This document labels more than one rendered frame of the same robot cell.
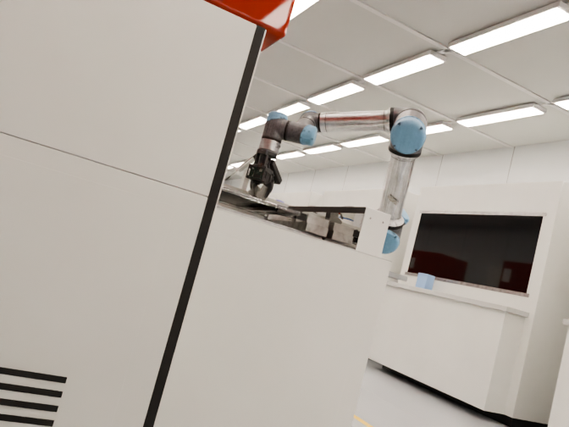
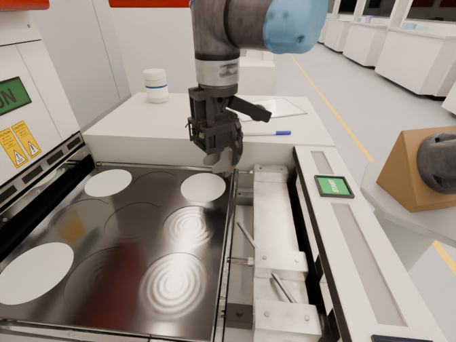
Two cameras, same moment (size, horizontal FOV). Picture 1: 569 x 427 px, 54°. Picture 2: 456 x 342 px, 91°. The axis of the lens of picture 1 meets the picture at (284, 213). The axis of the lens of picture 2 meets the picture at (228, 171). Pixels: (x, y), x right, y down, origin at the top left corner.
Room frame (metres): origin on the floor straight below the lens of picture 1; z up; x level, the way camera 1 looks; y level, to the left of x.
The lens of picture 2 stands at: (1.68, -0.10, 1.22)
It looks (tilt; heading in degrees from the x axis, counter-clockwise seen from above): 36 degrees down; 29
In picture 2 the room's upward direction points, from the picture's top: straight up
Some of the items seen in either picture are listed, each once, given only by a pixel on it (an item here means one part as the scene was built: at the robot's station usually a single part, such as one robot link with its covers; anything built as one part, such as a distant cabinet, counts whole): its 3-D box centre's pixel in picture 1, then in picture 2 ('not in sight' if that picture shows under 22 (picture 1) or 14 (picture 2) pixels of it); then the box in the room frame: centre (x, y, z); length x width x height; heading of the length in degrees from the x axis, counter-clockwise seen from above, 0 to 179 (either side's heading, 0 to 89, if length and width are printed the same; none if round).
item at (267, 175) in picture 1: (262, 168); (215, 117); (2.03, 0.12, 1.05); 0.09 x 0.08 x 0.12; 155
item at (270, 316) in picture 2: (315, 220); (285, 320); (1.83, -0.11, 0.89); 0.08 x 0.03 x 0.03; 114
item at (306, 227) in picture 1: (292, 227); (273, 235); (1.97, -0.04, 0.87); 0.36 x 0.08 x 0.03; 24
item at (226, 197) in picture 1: (228, 197); (134, 222); (1.85, 0.19, 0.90); 0.34 x 0.34 x 0.01; 24
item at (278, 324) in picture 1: (210, 343); not in sight; (1.96, 0.13, 0.41); 0.96 x 0.64 x 0.82; 24
